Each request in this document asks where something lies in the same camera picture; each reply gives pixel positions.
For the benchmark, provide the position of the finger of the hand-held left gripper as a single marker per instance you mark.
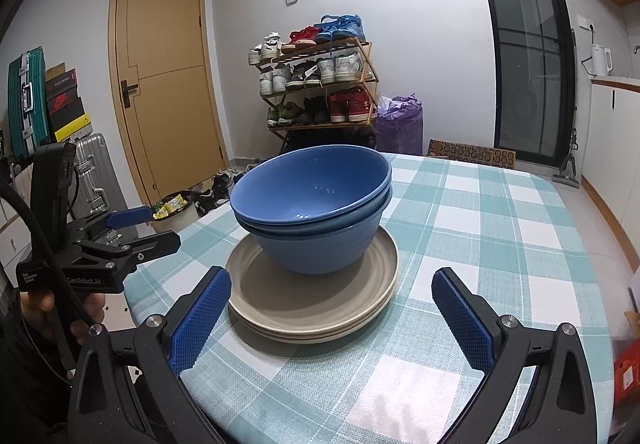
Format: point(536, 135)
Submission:
point(155, 244)
point(130, 216)

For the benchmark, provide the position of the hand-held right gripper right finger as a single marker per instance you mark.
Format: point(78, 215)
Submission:
point(462, 319)

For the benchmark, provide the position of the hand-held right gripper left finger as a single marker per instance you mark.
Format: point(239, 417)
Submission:
point(200, 319)

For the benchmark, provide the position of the large blue bowl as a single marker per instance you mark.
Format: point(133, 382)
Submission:
point(320, 251)

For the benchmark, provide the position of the small blue bowl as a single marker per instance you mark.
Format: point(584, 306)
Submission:
point(310, 184)

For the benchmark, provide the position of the person's left hand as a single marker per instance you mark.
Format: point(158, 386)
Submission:
point(35, 309)

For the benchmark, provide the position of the beige trash bin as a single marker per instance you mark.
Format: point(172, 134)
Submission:
point(175, 221)

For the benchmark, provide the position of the yellow wrappers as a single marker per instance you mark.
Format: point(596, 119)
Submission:
point(170, 206)

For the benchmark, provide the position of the silver suitcase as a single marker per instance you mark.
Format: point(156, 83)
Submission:
point(95, 174)

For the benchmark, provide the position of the white drawer cabinet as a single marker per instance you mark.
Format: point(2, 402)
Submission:
point(15, 244)

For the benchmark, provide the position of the teal checked tablecloth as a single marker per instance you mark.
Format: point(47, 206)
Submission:
point(475, 244)

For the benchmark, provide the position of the scattered shoes pile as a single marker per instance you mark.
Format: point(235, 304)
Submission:
point(215, 196)

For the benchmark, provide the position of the yellow black shoe box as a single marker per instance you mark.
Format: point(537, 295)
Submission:
point(75, 127)

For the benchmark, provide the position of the stack of shoe boxes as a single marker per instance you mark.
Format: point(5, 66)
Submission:
point(62, 97)

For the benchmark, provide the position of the yellow wooden door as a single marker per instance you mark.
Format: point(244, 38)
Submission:
point(165, 74)

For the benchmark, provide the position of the teal suitcase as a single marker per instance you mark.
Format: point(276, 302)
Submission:
point(25, 109)

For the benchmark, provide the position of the patterned flat cardboard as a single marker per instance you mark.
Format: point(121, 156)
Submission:
point(470, 154)

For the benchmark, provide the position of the brown cardboard box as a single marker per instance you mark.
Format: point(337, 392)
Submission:
point(627, 364)

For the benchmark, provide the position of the stick vacuum cleaner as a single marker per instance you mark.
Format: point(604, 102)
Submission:
point(567, 172)

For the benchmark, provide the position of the purple bag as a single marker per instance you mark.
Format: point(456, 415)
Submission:
point(400, 129)

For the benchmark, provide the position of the wooden shoe rack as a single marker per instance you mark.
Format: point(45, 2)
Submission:
point(325, 124)

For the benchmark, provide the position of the white counter cabinet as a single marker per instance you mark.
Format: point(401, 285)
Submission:
point(615, 149)

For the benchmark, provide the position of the black glass door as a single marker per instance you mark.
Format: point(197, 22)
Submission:
point(530, 49)

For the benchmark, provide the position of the white electric kettle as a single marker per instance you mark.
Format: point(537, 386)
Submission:
point(600, 60)

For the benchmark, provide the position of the white wall outlet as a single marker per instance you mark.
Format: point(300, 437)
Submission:
point(585, 22)

